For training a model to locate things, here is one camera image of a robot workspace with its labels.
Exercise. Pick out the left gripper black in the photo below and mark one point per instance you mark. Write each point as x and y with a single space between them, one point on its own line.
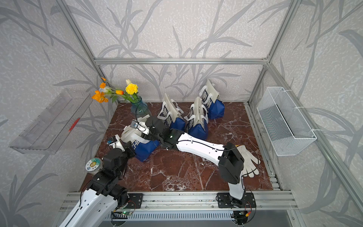
128 148

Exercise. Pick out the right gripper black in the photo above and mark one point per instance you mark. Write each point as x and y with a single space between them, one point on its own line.
149 118

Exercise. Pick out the blue beige takeout bag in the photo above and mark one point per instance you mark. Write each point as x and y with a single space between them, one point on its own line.
211 100
171 114
143 148
197 120

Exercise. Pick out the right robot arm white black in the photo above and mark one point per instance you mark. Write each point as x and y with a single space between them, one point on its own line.
227 157

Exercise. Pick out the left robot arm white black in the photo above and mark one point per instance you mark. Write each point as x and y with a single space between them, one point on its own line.
103 194

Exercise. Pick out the blue glass vase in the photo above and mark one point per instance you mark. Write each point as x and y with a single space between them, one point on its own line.
140 109

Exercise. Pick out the artificial flower bouquet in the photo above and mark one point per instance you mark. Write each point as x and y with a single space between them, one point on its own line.
106 93

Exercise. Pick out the white work glove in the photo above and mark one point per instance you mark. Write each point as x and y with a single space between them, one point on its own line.
250 163

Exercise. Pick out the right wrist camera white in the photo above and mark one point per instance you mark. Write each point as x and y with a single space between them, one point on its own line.
140 126

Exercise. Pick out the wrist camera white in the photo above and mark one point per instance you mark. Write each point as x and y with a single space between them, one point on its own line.
115 142
140 126

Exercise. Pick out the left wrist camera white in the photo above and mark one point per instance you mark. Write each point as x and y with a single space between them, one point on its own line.
115 142

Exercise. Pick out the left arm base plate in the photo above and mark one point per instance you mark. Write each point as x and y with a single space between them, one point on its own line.
134 201

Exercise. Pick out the clear acrylic wall shelf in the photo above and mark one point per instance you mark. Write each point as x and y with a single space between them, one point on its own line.
46 134

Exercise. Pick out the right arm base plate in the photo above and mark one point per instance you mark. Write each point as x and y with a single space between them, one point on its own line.
225 200

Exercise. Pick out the white wire mesh basket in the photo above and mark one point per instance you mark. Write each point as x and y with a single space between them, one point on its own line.
287 129

